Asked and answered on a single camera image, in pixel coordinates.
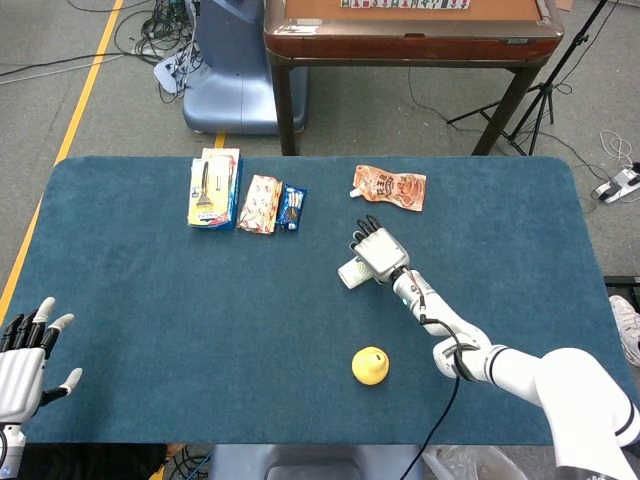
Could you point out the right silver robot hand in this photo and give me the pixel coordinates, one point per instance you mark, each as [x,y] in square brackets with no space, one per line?
[382,252]

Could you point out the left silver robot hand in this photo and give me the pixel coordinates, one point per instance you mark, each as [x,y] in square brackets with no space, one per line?
[20,375]

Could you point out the white floral paper cup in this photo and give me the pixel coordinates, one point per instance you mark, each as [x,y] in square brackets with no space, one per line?
[352,275]

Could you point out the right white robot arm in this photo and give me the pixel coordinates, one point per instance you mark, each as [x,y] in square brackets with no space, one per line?
[510,362]

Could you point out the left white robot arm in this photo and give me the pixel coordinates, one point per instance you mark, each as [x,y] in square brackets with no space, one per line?
[12,445]

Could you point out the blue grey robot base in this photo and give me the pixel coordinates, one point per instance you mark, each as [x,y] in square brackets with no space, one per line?
[235,75]

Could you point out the orange spout pouch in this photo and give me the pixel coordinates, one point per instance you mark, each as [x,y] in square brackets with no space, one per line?
[395,187]

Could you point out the small blue Oreo packet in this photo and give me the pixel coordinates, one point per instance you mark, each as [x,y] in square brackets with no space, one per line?
[291,207]

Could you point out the red white snack packet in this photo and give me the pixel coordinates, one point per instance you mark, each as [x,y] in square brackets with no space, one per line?
[260,205]

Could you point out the blue Oreo cookie box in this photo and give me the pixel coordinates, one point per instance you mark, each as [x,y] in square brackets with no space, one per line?
[236,200]

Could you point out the razor blister pack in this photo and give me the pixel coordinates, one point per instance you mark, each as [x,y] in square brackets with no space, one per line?
[210,190]

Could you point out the blue felt table cover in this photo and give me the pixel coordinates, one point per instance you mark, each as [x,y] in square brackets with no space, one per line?
[200,325]

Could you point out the brown mahjong table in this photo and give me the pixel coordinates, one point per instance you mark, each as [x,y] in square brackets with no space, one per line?
[410,47]

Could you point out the grey robot torso base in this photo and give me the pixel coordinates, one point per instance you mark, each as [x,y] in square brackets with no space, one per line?
[315,460]

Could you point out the black tripod stand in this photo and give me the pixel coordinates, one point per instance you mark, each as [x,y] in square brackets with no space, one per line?
[542,95]

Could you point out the clear plastic bag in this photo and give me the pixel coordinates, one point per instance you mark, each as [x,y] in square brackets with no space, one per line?
[470,462]

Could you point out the black floor platform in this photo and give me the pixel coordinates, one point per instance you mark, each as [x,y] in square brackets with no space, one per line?
[622,281]

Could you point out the white power strip grey plugs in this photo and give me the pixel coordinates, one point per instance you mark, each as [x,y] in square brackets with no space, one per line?
[617,187]

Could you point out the face-up mahjong tile row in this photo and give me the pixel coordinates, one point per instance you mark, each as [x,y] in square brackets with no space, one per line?
[405,4]

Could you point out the white sneaker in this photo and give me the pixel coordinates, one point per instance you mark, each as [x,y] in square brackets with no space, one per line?
[627,325]

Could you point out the white power strip with plugs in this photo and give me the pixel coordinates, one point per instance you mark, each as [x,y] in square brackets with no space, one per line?
[167,72]

